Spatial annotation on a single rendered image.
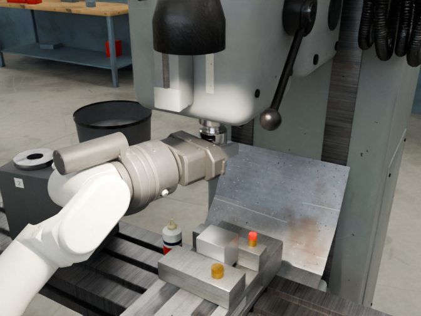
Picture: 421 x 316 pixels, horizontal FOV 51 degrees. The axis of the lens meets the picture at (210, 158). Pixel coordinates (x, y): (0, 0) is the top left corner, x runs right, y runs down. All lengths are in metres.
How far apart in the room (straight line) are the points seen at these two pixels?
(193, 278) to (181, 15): 0.49
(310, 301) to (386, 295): 1.53
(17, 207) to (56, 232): 0.52
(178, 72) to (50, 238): 0.26
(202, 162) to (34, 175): 0.44
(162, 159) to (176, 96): 0.10
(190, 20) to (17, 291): 0.37
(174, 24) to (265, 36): 0.21
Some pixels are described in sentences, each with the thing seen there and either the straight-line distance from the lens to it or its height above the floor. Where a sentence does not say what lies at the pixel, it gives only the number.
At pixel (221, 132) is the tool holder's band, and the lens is 0.72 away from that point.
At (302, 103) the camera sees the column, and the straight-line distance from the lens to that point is 1.06.
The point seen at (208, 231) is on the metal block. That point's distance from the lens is 0.84.
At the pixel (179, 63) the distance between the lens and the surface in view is 0.58.
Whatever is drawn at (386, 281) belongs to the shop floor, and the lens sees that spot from 2.52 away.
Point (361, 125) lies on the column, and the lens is 1.04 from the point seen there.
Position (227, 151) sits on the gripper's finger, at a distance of 0.72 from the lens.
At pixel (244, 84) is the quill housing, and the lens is 0.59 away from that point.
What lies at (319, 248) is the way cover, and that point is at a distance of 1.08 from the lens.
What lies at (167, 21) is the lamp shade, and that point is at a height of 1.48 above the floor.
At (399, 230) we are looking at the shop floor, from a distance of 2.94.
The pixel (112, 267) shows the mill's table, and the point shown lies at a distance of 1.00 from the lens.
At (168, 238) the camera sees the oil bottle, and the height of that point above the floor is 0.99.
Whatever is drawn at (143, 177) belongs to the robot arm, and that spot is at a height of 1.25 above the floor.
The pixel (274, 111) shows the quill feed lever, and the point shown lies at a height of 1.34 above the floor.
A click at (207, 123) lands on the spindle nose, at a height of 1.29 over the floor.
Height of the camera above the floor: 1.54
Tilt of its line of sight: 25 degrees down
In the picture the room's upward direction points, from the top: straight up
